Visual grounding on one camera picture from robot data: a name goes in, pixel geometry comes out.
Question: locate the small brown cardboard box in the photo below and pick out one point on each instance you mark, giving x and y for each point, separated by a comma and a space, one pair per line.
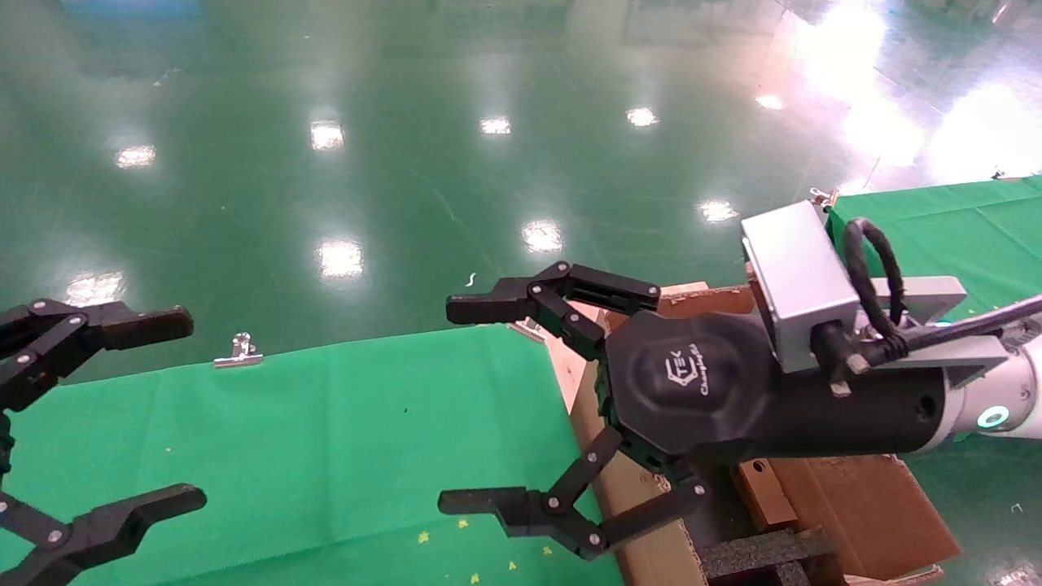
765, 492

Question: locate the grey camera mounting bracket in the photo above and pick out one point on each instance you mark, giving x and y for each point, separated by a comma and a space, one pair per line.
936, 293

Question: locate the large green table cloth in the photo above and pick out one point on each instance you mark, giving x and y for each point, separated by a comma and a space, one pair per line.
285, 448

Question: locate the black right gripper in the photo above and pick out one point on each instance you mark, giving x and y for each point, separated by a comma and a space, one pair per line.
692, 391

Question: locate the large open brown carton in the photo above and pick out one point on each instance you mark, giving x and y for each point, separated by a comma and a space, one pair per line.
871, 513

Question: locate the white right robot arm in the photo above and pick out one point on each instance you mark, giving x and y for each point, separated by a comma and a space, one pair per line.
1001, 399

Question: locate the black foam insert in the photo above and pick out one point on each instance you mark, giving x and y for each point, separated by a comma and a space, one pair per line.
757, 557

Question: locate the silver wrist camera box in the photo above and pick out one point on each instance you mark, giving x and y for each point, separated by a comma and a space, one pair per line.
802, 277

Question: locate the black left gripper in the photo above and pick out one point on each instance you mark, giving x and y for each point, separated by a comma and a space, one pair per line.
5, 446

